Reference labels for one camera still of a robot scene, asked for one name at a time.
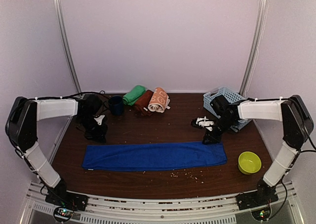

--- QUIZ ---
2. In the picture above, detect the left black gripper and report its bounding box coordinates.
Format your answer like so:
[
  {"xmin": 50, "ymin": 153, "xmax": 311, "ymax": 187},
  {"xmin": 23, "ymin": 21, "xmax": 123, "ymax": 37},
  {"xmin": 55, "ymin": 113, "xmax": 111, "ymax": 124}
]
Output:
[{"xmin": 77, "ymin": 114, "xmax": 108, "ymax": 143}]

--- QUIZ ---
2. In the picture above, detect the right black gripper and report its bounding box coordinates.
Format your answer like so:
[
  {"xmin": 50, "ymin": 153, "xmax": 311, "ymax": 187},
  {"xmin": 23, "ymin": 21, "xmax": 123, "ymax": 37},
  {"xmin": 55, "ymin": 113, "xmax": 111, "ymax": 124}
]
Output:
[{"xmin": 202, "ymin": 116, "xmax": 237, "ymax": 144}]

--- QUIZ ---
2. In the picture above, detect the blue towel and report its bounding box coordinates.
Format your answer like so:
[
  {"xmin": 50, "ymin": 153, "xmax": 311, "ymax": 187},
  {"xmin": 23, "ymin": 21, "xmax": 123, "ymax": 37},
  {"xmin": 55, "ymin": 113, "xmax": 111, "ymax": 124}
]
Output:
[{"xmin": 82, "ymin": 141, "xmax": 227, "ymax": 172}]

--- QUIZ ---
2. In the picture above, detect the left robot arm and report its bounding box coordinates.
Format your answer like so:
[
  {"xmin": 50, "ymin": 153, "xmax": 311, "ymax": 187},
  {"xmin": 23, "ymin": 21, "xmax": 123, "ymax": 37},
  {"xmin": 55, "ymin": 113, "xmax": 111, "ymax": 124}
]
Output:
[{"xmin": 5, "ymin": 92, "xmax": 108, "ymax": 206}]

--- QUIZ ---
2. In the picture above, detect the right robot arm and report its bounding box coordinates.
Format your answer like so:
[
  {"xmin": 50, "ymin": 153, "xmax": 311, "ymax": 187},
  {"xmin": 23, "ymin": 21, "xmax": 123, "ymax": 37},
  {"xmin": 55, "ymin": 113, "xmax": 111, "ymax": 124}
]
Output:
[{"xmin": 193, "ymin": 94, "xmax": 314, "ymax": 205}]

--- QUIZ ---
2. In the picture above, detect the dark blue mug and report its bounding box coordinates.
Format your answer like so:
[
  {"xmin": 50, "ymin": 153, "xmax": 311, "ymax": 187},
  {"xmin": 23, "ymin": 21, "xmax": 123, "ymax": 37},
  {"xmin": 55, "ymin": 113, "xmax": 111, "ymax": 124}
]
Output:
[{"xmin": 107, "ymin": 95, "xmax": 124, "ymax": 116}]

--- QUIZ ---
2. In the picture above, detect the yellow-green bowl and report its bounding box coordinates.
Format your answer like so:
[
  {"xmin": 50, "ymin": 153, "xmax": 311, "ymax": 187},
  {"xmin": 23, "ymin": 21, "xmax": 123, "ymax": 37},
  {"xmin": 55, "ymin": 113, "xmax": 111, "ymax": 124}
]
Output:
[{"xmin": 238, "ymin": 151, "xmax": 262, "ymax": 175}]

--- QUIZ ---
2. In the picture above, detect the green rolled towel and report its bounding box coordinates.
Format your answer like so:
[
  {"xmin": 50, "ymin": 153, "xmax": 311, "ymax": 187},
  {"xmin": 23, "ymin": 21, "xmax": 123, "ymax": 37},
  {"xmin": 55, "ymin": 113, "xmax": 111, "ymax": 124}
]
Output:
[{"xmin": 123, "ymin": 85, "xmax": 146, "ymax": 106}]

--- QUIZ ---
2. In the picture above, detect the light blue plastic basket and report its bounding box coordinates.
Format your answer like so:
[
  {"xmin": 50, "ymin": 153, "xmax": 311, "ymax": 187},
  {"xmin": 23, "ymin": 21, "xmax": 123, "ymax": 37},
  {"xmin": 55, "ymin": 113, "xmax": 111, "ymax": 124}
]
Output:
[{"xmin": 203, "ymin": 87, "xmax": 245, "ymax": 118}]

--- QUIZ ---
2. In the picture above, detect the brown rolled towel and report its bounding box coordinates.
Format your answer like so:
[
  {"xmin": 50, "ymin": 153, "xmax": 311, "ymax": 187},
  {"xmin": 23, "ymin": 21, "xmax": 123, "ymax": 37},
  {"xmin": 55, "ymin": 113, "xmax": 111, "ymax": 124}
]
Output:
[{"xmin": 133, "ymin": 90, "xmax": 154, "ymax": 116}]

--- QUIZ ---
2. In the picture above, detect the orange patterned rolled towel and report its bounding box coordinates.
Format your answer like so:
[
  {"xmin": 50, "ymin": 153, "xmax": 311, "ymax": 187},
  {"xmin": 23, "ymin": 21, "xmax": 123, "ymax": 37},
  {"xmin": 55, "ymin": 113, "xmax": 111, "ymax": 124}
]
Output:
[{"xmin": 147, "ymin": 87, "xmax": 170, "ymax": 113}]

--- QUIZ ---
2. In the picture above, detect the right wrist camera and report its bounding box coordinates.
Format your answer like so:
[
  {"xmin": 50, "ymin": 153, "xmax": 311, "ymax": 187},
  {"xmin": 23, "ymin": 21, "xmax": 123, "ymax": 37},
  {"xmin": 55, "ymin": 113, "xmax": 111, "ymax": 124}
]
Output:
[{"xmin": 191, "ymin": 116, "xmax": 214, "ymax": 131}]

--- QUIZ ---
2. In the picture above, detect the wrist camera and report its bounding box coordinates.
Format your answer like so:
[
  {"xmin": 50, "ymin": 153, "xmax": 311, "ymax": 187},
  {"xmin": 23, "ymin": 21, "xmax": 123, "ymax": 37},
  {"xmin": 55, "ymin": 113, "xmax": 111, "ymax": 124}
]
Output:
[
  {"xmin": 191, "ymin": 116, "xmax": 214, "ymax": 131},
  {"xmin": 94, "ymin": 114, "xmax": 107, "ymax": 126}
]

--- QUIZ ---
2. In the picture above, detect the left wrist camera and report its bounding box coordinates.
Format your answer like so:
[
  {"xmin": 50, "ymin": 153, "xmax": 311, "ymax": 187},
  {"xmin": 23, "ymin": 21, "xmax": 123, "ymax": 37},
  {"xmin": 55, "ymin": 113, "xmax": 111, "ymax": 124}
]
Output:
[{"xmin": 94, "ymin": 114, "xmax": 107, "ymax": 126}]

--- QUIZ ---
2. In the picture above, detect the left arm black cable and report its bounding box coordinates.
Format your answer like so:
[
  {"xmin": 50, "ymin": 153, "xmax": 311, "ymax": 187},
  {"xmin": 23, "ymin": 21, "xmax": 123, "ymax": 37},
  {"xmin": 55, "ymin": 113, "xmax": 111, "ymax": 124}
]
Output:
[{"xmin": 37, "ymin": 90, "xmax": 112, "ymax": 133}]

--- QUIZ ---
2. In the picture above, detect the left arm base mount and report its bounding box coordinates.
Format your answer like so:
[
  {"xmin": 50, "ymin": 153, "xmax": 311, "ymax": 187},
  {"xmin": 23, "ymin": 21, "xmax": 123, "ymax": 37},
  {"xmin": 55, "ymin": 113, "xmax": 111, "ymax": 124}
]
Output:
[{"xmin": 45, "ymin": 192, "xmax": 88, "ymax": 223}]

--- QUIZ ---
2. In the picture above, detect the front aluminium rail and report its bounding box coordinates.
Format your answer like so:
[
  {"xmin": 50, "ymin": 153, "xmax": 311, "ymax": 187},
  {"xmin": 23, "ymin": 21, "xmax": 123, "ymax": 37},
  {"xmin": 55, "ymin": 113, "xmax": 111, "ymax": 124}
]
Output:
[{"xmin": 24, "ymin": 186, "xmax": 299, "ymax": 224}]

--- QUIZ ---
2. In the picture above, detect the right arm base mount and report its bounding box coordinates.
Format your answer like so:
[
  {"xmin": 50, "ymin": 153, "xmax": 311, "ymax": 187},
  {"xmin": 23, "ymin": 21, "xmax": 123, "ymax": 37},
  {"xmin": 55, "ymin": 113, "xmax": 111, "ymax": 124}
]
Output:
[{"xmin": 236, "ymin": 191, "xmax": 278, "ymax": 222}]

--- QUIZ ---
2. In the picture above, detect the right aluminium frame post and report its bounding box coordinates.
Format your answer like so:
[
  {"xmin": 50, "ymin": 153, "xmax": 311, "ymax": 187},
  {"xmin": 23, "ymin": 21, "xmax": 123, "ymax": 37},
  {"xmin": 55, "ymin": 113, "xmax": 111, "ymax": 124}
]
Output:
[{"xmin": 239, "ymin": 0, "xmax": 268, "ymax": 96}]

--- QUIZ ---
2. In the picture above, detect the aluminium frame post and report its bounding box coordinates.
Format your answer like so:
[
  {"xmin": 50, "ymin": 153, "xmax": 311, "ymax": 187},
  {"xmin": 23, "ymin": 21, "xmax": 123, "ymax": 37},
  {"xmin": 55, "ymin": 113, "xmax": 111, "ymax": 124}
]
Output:
[
  {"xmin": 53, "ymin": 0, "xmax": 82, "ymax": 92},
  {"xmin": 239, "ymin": 0, "xmax": 268, "ymax": 96}
]

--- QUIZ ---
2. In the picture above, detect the left aluminium frame post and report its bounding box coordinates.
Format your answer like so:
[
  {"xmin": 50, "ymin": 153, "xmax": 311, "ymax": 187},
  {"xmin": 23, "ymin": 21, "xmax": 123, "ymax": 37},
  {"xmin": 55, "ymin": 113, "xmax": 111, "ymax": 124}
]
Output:
[{"xmin": 53, "ymin": 0, "xmax": 82, "ymax": 92}]

